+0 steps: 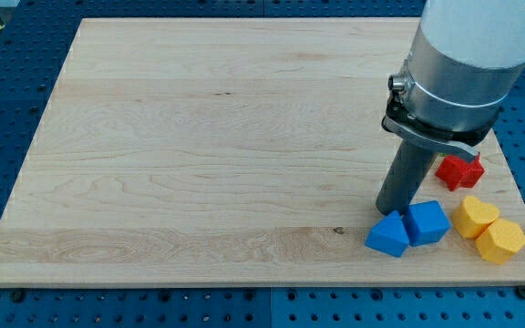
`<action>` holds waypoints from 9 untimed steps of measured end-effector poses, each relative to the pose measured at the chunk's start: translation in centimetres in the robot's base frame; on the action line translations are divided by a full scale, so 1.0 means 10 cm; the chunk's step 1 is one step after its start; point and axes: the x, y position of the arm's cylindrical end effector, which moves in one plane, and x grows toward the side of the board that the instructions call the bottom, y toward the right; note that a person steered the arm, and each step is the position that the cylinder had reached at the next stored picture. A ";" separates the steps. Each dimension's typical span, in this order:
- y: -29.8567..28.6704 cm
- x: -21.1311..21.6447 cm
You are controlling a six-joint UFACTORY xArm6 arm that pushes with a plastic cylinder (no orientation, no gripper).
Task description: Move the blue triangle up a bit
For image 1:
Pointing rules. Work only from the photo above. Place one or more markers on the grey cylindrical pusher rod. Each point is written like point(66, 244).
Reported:
point(408, 169)

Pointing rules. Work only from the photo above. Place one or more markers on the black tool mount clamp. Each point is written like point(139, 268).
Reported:
point(416, 133)

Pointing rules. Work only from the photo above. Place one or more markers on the blue triangle block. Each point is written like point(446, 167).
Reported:
point(389, 235)

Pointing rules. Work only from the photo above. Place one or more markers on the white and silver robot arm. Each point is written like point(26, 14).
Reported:
point(464, 59)

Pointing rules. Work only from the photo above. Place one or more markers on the red star block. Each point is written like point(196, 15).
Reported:
point(457, 173)

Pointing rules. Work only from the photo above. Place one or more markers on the blue cube block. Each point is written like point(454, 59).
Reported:
point(425, 223)

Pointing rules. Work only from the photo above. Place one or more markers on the yellow heart block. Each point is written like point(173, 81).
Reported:
point(472, 216)

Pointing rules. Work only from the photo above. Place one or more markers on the yellow hexagon block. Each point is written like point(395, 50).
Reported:
point(500, 241)

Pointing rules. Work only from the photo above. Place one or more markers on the light wooden board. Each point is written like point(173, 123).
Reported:
point(210, 152)

